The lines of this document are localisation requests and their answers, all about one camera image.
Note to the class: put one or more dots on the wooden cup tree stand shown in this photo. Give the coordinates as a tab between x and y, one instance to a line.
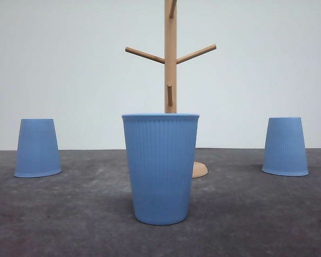
171	62

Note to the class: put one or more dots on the dark grey table mat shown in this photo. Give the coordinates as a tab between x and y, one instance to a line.
235	209

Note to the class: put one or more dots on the blue ribbed cup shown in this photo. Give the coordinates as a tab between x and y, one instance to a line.
161	151
285	152
37	150

